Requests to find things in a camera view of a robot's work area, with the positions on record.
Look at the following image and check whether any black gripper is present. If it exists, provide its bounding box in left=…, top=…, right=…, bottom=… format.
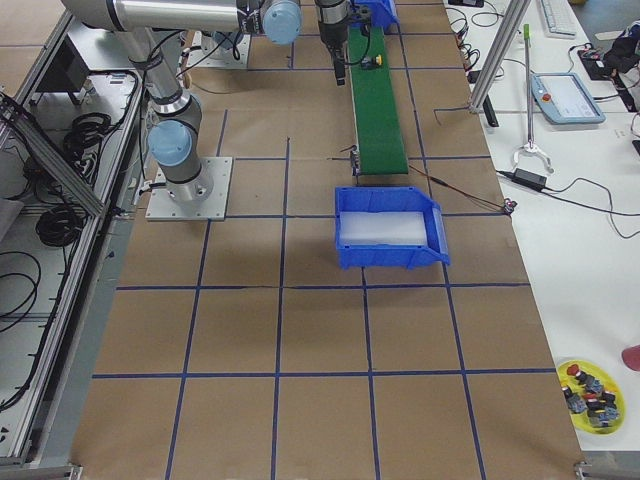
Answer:
left=325, top=38, right=346, bottom=86

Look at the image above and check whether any yellow push button switch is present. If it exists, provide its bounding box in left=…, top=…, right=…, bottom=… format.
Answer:
left=359, top=54, right=384, bottom=70

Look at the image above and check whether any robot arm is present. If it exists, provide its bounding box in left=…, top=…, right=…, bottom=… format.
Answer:
left=206, top=1, right=352, bottom=86
left=64, top=1, right=302, bottom=202

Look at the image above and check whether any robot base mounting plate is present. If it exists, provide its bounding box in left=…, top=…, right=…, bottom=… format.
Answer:
left=146, top=157, right=233, bottom=221

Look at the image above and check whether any yellow plate of buttons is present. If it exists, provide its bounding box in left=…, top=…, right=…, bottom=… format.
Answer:
left=556, top=359, right=626, bottom=435

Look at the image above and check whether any blue plastic bin left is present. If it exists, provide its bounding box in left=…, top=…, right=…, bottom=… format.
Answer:
left=352, top=0, right=399, bottom=33

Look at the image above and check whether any blue plastic bin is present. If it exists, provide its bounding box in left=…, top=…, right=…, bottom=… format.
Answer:
left=352, top=0, right=399, bottom=33
left=335, top=187, right=450, bottom=269

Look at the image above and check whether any green conveyor belt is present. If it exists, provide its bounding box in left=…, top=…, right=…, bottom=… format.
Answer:
left=349, top=27, right=408, bottom=175

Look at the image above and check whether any white foam pad right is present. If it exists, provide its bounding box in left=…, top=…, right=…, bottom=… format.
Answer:
left=337, top=212, right=427, bottom=246

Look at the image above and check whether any grabber reach tool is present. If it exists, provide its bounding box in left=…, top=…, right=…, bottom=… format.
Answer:
left=512, top=24, right=554, bottom=173

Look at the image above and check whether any blue plastic bin right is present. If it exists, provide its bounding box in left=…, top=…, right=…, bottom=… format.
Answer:
left=335, top=187, right=450, bottom=269

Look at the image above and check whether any white keyboard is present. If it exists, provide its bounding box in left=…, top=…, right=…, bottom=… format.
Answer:
left=537, top=0, right=577, bottom=39

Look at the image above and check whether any teach pendant tablet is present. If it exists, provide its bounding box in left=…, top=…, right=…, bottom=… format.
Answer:
left=531, top=73, right=606, bottom=125

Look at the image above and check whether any black power adapter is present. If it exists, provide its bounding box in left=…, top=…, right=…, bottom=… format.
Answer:
left=512, top=168, right=547, bottom=191

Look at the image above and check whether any aluminium profile post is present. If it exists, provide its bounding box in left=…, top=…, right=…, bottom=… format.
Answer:
left=469, top=0, right=530, bottom=126

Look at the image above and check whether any red black wire pair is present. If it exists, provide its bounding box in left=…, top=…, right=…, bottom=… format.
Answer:
left=407, top=164, right=516, bottom=215

